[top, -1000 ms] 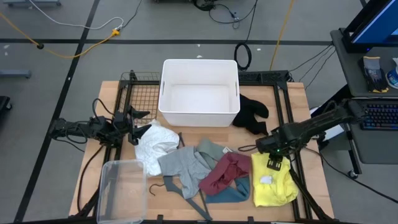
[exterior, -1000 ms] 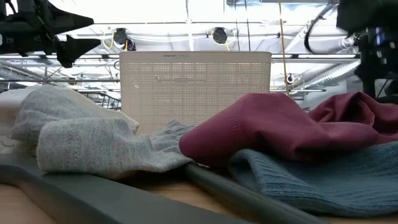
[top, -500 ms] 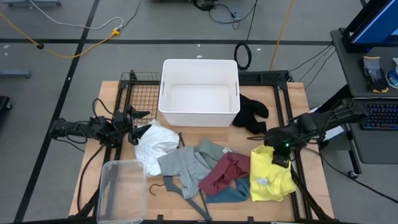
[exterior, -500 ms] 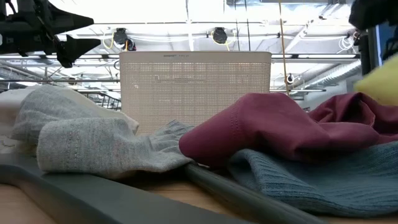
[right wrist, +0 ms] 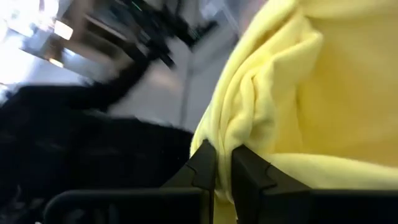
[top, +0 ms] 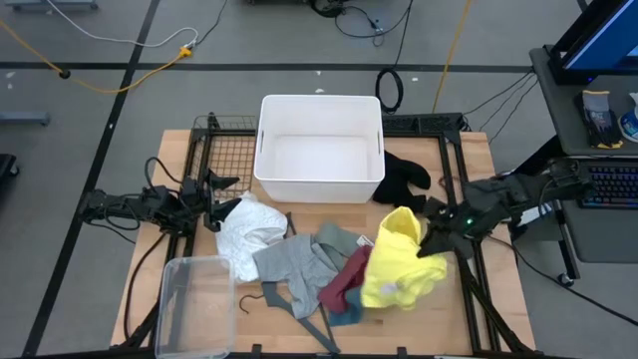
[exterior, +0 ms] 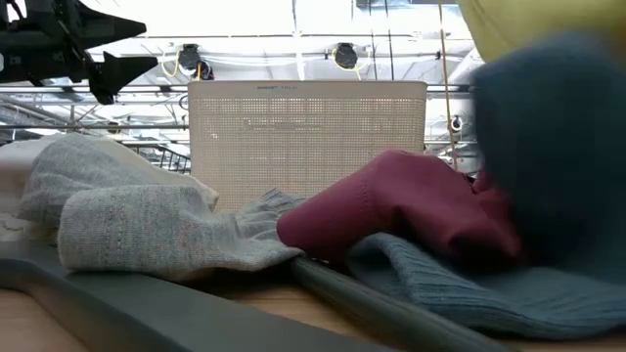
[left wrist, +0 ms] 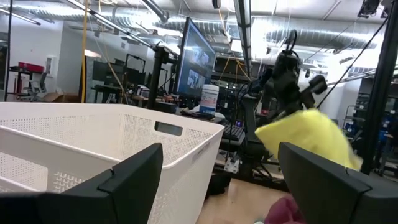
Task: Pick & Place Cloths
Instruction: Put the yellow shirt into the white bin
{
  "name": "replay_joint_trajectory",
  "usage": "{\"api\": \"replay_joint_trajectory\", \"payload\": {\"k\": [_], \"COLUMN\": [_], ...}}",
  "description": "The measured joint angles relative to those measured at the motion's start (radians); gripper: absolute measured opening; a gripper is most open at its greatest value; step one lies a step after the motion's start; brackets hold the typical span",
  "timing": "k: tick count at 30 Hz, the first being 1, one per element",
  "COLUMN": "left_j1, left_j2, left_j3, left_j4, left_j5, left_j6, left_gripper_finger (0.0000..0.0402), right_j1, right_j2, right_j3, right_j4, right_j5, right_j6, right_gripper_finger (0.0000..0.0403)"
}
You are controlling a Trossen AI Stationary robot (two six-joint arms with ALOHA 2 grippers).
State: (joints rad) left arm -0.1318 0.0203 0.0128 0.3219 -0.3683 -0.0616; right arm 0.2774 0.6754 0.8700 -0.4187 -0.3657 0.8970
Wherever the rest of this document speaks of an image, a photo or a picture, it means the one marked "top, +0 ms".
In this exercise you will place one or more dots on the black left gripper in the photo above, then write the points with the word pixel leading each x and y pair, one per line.
pixel 195 202

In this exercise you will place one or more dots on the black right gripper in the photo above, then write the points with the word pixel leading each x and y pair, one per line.
pixel 456 225

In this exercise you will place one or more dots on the white cloth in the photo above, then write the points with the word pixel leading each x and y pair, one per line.
pixel 249 229

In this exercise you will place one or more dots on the yellow cloth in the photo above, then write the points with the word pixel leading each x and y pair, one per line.
pixel 399 264

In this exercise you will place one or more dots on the black cloth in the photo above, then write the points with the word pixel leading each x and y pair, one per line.
pixel 399 179

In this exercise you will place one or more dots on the light grey knit cloth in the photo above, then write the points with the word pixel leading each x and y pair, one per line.
pixel 299 264

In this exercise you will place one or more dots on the maroon cloth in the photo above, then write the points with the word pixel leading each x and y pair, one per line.
pixel 344 284

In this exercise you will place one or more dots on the teal blue cloth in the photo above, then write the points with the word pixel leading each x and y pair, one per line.
pixel 349 313

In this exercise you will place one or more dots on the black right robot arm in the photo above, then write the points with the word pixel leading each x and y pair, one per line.
pixel 523 192

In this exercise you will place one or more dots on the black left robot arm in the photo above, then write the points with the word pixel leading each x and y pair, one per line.
pixel 114 204

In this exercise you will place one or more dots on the white perforated plastic bin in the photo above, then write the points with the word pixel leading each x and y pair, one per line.
pixel 319 192

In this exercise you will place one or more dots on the black power strip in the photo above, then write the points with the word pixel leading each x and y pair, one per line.
pixel 423 123

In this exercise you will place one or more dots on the clear plastic container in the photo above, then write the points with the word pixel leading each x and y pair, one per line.
pixel 194 309

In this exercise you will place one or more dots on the grey clothes hanger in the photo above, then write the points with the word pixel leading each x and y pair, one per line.
pixel 279 300

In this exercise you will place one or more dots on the grey side cart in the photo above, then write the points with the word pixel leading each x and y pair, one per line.
pixel 563 114

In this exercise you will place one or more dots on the black backlit keyboard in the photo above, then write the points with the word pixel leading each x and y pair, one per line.
pixel 613 184

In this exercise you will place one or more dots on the grey work gloves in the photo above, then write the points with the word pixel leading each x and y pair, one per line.
pixel 598 119

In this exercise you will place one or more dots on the grey cart leg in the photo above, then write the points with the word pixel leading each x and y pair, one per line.
pixel 25 117

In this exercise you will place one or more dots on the black chair base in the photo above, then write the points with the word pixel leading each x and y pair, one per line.
pixel 6 164

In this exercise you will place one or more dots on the white wipes container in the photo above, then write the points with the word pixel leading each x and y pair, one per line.
pixel 630 124

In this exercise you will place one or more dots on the computer monitor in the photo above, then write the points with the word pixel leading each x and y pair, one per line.
pixel 608 40

